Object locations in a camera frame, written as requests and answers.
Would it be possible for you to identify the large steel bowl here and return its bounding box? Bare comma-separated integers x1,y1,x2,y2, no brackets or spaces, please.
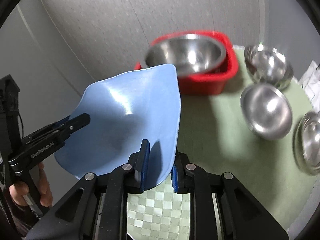
140,34,227,77

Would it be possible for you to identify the blue plastic plate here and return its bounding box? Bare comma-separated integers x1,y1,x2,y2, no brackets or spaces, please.
54,64,181,190

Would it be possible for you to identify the shiny steel bowl upper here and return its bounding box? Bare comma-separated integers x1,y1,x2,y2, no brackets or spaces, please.
244,44,294,90

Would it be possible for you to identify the red plastic basin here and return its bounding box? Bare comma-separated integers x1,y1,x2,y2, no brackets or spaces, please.
135,30,239,95

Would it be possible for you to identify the person's left hand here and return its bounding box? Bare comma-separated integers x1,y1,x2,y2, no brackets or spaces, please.
9,162,54,208

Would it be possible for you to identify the steel bowl middle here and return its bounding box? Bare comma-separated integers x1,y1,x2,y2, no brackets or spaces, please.
240,83,293,141

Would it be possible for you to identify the green round table mat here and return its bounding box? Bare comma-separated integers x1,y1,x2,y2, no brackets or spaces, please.
126,45,318,240

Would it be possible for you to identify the steel bowl right edge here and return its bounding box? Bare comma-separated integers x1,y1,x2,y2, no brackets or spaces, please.
293,111,319,175

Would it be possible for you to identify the white tote bag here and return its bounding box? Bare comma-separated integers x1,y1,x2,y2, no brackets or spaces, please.
298,60,319,111

